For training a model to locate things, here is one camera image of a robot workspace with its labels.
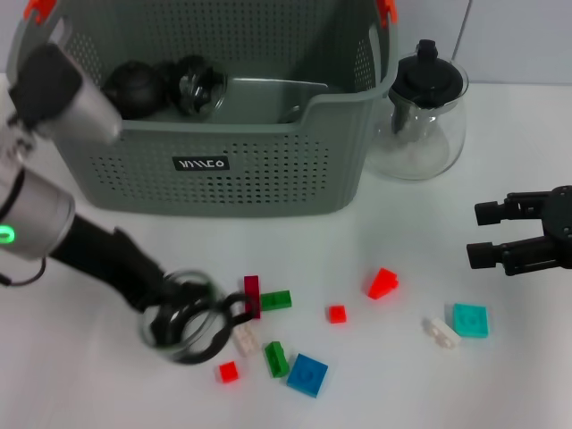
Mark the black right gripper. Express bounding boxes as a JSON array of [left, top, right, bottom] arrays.
[[466, 184, 572, 277]]

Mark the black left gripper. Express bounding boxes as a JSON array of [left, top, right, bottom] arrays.
[[47, 213, 212, 346]]

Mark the glass teacup black sleeve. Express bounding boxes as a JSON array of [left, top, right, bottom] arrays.
[[172, 55, 229, 120], [139, 268, 251, 366]]

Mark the grey-green perforated storage bin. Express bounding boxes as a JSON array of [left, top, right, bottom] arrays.
[[6, 0, 399, 219]]

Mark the white toy brick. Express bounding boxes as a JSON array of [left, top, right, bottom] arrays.
[[231, 324, 261, 358], [422, 316, 462, 349]]

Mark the dark red long brick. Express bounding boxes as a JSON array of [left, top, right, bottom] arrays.
[[243, 275, 262, 321]]

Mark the teal square flat brick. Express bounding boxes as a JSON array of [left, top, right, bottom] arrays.
[[451, 302, 491, 339]]

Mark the green toy brick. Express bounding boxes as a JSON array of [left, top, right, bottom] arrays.
[[264, 341, 291, 379], [260, 290, 294, 312]]

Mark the red sloped toy brick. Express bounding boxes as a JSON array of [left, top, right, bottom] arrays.
[[366, 266, 400, 299]]

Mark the blue square toy brick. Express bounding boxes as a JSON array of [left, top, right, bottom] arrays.
[[285, 352, 330, 399]]

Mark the glass teapot black lid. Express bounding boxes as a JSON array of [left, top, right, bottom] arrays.
[[366, 38, 470, 182]]

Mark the dark clay teapot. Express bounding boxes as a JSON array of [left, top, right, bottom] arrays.
[[102, 60, 171, 120]]

